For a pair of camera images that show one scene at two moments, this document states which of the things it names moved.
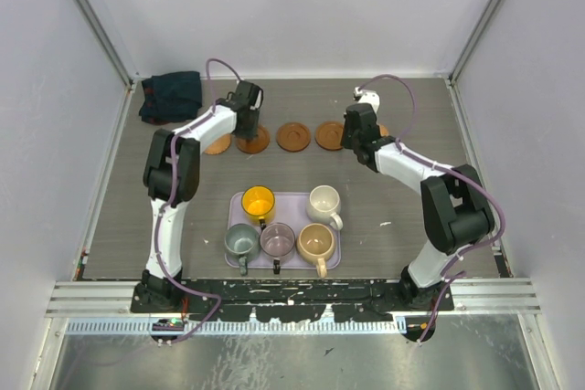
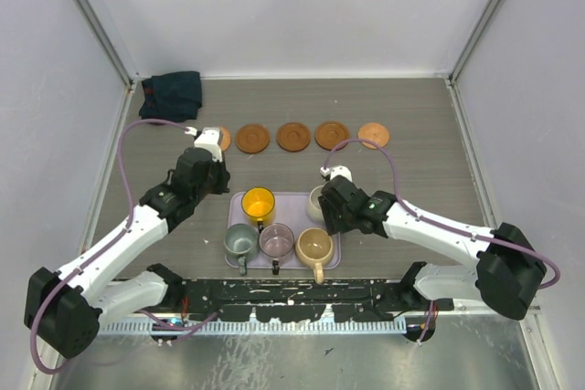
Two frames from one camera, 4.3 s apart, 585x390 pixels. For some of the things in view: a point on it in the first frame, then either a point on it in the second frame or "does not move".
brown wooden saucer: [329, 135] does not move
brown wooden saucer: [254, 145] does not move
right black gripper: [345, 143] → [333, 226]
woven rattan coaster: [218, 146] does not move
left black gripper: [251, 132] → [221, 187]
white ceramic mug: [324, 205] does not move
